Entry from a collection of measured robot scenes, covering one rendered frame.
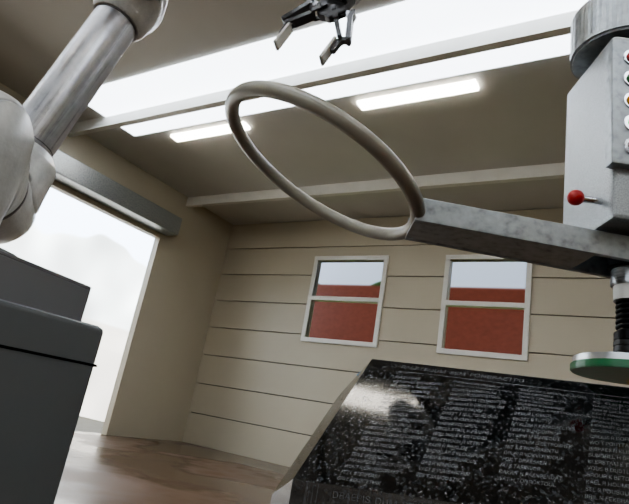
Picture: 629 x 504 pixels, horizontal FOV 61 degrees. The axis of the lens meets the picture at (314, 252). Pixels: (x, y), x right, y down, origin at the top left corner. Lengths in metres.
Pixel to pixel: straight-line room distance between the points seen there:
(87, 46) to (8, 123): 0.38
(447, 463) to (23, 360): 0.66
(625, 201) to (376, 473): 0.68
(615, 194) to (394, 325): 7.01
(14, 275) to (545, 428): 0.88
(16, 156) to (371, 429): 0.77
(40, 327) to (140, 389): 8.26
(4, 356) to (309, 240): 8.54
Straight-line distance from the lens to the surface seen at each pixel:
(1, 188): 0.98
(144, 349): 9.03
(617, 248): 1.19
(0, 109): 1.01
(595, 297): 7.55
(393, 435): 1.02
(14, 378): 0.84
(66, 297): 0.95
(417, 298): 8.04
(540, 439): 1.01
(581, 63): 1.48
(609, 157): 1.19
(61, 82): 1.28
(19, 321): 0.84
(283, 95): 0.98
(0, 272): 0.89
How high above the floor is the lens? 0.72
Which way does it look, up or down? 17 degrees up
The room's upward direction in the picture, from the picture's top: 10 degrees clockwise
